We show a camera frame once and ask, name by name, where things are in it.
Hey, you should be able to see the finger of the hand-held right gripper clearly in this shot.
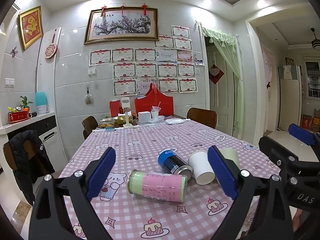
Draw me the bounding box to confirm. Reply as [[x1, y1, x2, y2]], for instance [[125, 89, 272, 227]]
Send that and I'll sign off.
[[288, 124, 320, 147], [258, 136, 300, 172]]

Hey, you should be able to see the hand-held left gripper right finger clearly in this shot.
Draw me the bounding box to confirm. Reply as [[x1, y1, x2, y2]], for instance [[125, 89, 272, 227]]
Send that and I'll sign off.
[[207, 145, 293, 240]]

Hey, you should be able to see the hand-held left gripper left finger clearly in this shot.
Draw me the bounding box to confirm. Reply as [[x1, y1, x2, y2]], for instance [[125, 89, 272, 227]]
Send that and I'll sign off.
[[29, 146, 116, 240]]

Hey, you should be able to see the white paper cup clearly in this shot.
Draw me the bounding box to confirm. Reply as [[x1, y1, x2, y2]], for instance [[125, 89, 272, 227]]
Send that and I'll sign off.
[[188, 150, 216, 185]]

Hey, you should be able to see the pale green cup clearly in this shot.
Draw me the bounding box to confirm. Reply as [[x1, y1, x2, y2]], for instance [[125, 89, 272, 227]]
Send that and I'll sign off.
[[219, 147, 240, 170]]

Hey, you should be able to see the person's right hand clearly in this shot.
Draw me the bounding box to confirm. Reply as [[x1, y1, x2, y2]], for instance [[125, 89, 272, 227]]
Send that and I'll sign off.
[[291, 206, 305, 228]]

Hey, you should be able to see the cardboard box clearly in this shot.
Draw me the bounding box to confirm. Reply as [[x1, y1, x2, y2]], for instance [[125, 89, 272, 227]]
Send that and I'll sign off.
[[300, 114, 313, 130]]

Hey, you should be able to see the wooden chair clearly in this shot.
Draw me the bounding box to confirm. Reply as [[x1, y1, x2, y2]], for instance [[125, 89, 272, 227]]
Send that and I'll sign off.
[[82, 116, 99, 140], [3, 140, 59, 180], [187, 107, 218, 129]]

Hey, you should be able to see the blue and black can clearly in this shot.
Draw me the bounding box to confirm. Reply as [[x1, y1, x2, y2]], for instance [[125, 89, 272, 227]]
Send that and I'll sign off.
[[157, 149, 193, 179]]

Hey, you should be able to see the pink checkered tablecloth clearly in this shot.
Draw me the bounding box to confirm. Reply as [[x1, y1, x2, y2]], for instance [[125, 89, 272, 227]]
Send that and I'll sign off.
[[59, 116, 283, 240]]

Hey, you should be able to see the pink and green canister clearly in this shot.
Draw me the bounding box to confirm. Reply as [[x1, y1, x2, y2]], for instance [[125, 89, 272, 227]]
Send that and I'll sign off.
[[127, 169, 188, 202]]

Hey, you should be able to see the white counter cabinet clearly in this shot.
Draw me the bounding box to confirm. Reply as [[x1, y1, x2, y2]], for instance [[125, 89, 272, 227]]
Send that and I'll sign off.
[[0, 112, 67, 170]]

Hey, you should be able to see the green door curtain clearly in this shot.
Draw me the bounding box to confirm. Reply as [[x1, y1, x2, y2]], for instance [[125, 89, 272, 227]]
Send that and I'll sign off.
[[201, 26, 244, 135]]

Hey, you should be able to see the small red box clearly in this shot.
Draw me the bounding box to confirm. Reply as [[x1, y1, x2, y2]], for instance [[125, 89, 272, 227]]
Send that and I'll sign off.
[[109, 100, 122, 118]]

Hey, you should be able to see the white square box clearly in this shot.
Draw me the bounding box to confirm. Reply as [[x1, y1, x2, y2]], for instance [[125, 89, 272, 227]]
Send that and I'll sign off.
[[138, 111, 151, 123]]

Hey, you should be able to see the white plastic bag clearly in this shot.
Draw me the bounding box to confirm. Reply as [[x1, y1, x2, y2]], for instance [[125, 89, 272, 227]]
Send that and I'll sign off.
[[165, 117, 185, 125]]

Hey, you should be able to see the white phone stand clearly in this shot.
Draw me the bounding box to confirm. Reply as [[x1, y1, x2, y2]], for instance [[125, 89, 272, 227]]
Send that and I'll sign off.
[[121, 97, 133, 128]]

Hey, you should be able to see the white door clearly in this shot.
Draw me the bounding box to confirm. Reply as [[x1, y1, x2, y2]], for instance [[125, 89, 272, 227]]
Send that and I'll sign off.
[[207, 44, 235, 133]]

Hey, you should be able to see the black padded jacket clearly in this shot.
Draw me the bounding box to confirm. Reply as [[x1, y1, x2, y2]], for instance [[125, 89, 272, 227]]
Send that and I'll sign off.
[[9, 130, 55, 205]]

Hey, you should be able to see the pink curtain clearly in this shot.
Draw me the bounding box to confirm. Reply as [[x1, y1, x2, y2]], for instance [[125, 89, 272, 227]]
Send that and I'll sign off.
[[261, 45, 277, 90]]

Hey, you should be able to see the red gift bag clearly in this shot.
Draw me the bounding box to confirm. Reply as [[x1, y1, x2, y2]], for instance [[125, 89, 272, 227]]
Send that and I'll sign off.
[[134, 85, 174, 117]]

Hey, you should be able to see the teal and white appliance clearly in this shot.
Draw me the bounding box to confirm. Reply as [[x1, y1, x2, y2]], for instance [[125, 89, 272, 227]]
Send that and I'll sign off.
[[35, 91, 50, 114]]

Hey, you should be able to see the ceiling fan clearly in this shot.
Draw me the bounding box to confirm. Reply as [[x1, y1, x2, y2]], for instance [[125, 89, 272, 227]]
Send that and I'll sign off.
[[310, 28, 320, 49]]

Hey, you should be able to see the red diamond door decoration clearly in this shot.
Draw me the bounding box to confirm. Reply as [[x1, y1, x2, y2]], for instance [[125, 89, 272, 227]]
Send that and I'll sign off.
[[209, 64, 224, 85]]

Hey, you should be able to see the red tin box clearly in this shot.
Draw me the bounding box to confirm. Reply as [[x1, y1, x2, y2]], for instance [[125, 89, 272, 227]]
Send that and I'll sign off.
[[8, 112, 30, 124]]

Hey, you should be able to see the small potted plant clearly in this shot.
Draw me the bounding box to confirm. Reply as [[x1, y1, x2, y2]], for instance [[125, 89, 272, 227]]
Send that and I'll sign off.
[[19, 96, 33, 112]]

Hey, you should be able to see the group of award certificates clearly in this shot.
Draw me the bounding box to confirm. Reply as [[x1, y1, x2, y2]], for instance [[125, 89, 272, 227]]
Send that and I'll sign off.
[[89, 25, 198, 97]]

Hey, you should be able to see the round wooden hanging ornament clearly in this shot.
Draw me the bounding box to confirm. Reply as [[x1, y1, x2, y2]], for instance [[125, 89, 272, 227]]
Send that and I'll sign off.
[[44, 29, 58, 60]]

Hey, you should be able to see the framed blossom painting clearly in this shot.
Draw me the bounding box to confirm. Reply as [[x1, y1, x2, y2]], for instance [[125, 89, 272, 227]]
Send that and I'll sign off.
[[84, 7, 160, 45]]

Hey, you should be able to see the red and gold framed picture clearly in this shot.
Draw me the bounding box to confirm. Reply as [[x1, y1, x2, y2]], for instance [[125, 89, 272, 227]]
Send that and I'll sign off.
[[18, 6, 44, 51]]

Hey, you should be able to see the grey hanging wall ornament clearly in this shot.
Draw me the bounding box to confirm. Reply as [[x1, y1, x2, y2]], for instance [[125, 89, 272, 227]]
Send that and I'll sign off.
[[84, 86, 93, 105]]

